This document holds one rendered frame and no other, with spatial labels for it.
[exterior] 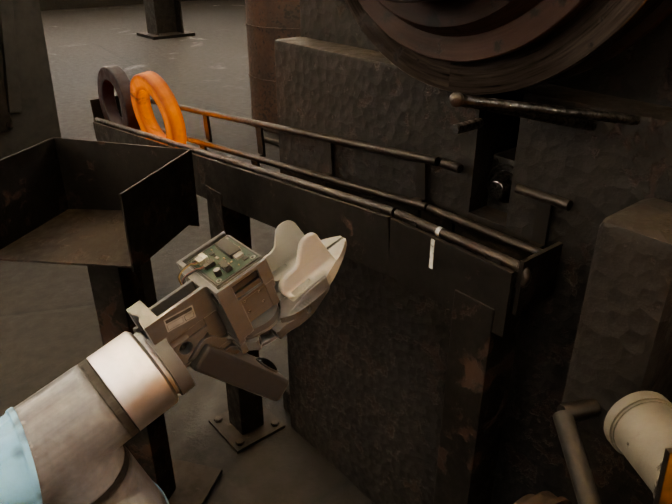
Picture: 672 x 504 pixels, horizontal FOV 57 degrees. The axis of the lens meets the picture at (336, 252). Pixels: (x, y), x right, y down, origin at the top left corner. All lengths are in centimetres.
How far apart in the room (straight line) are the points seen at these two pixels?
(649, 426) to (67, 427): 44
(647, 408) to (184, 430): 116
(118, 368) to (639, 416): 41
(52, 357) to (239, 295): 138
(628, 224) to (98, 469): 50
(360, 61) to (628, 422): 62
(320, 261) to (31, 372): 136
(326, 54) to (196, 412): 94
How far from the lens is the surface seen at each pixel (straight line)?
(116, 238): 105
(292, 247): 61
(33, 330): 204
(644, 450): 55
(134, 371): 52
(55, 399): 53
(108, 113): 173
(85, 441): 53
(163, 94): 136
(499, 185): 83
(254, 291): 53
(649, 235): 61
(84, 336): 195
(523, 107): 62
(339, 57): 99
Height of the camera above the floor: 103
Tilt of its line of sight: 27 degrees down
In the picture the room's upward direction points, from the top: straight up
